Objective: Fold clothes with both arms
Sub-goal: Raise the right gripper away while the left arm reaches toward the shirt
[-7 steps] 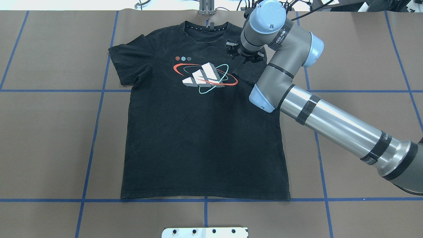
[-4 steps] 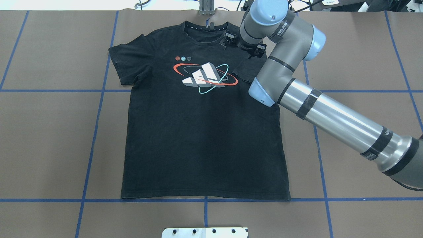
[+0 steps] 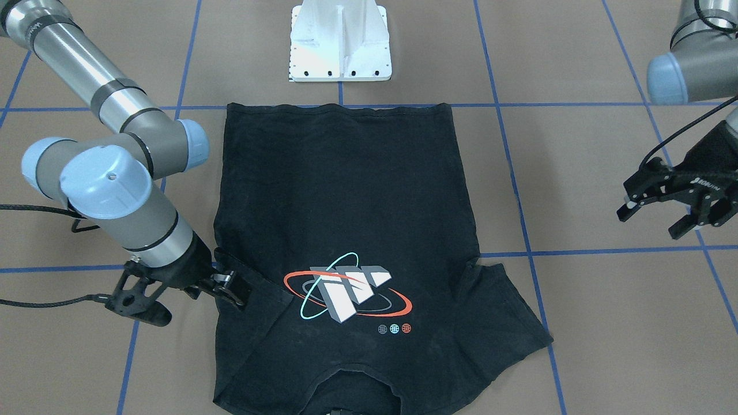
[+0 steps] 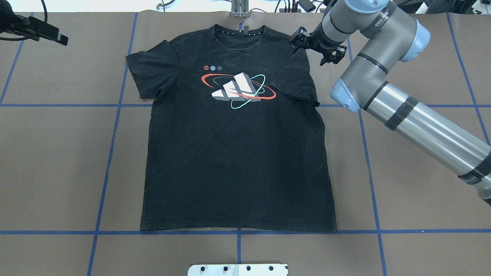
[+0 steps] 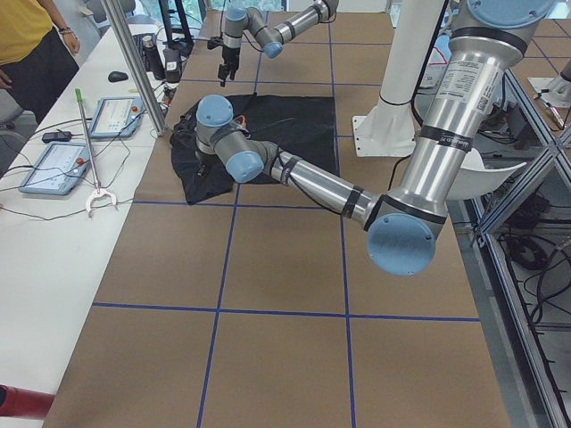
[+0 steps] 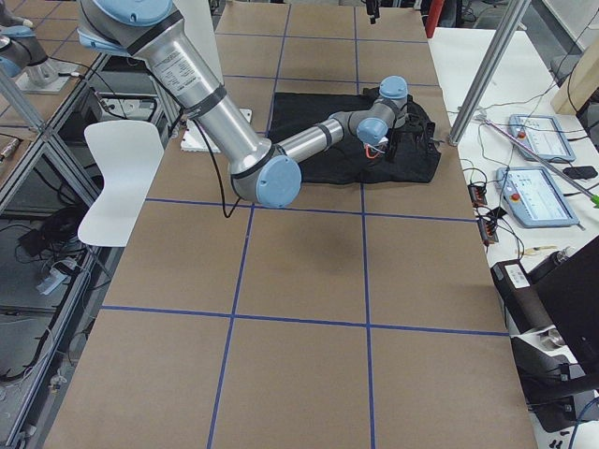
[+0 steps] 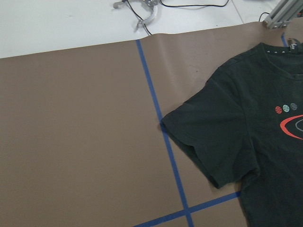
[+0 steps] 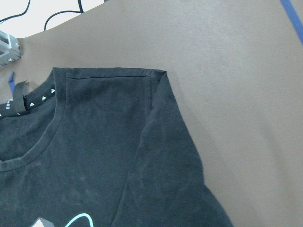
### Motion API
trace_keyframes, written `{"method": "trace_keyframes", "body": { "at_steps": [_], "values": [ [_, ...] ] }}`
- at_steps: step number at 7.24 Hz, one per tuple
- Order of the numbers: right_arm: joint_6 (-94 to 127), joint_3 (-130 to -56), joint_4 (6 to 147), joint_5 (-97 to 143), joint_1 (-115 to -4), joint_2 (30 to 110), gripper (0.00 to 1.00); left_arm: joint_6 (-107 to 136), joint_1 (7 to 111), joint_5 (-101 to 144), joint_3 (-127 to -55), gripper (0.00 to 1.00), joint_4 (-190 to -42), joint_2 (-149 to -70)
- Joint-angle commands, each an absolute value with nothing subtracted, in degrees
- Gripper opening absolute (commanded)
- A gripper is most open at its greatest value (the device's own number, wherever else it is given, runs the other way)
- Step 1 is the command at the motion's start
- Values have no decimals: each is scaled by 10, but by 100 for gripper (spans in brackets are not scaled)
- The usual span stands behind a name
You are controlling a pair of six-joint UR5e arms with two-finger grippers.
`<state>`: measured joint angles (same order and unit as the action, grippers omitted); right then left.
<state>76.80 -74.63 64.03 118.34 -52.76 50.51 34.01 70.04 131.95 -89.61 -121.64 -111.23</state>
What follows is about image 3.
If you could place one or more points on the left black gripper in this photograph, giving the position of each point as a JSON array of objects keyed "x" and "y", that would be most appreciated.
[{"x": 704, "y": 185}]

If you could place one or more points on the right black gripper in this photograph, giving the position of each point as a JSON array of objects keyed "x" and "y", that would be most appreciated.
[{"x": 188, "y": 267}]

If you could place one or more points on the black graphic t-shirt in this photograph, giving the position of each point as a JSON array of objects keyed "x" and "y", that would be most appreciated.
[{"x": 354, "y": 231}]

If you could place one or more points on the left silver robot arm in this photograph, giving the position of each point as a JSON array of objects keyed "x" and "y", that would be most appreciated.
[{"x": 700, "y": 65}]

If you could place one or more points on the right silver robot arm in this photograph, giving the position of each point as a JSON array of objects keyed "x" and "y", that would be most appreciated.
[{"x": 111, "y": 181}]

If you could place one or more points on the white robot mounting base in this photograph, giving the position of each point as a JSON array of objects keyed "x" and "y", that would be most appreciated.
[{"x": 339, "y": 41}]

